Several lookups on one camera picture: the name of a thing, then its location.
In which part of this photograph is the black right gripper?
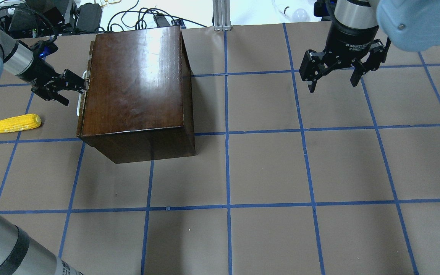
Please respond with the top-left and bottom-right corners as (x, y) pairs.
(299, 23), (391, 93)

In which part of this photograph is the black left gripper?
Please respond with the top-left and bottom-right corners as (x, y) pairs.
(23, 57), (87, 106)

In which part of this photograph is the white drawer handle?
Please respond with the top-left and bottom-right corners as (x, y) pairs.
(76, 70), (89, 117)

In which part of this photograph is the yellow corn cob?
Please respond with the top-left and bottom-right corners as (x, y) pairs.
(0, 114), (42, 133)

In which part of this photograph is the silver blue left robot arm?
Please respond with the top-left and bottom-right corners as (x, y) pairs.
(0, 29), (86, 106)

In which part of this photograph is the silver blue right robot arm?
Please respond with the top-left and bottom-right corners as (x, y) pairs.
(299, 0), (440, 93)

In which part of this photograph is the dark brown wooden drawer box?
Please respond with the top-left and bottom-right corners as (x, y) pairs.
(76, 26), (196, 164)

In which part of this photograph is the white light bulb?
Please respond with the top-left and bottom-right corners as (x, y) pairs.
(283, 6), (309, 23)

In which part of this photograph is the black power adapter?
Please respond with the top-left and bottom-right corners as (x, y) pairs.
(75, 3), (102, 32)

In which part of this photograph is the aluminium frame post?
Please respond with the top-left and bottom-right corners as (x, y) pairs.
(212, 0), (232, 31)

